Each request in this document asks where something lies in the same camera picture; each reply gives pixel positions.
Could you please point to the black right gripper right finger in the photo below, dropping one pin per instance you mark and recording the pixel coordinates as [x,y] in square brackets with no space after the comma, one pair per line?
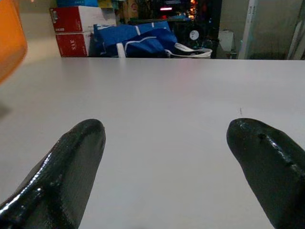
[271,171]

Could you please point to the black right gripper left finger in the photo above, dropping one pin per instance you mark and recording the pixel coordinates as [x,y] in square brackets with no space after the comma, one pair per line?
[62,176]

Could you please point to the white small appliance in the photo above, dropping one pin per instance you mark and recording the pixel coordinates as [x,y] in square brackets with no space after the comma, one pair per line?
[226,40]

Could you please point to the orange plastic container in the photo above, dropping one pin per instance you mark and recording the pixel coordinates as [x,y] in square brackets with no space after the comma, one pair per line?
[9,35]

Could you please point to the red and white carton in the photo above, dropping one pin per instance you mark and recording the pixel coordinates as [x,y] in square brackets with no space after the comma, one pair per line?
[71,19]

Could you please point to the blue shopping bag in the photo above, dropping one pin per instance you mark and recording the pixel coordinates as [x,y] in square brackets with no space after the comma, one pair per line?
[143,40]

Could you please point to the black shelf with lights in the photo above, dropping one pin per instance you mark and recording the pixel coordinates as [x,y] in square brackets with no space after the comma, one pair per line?
[186,21]

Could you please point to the blue box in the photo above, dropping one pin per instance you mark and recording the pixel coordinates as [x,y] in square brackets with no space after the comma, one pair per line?
[76,3]

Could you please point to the white glass door frame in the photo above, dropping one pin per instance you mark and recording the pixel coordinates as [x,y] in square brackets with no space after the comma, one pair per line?
[250,28]

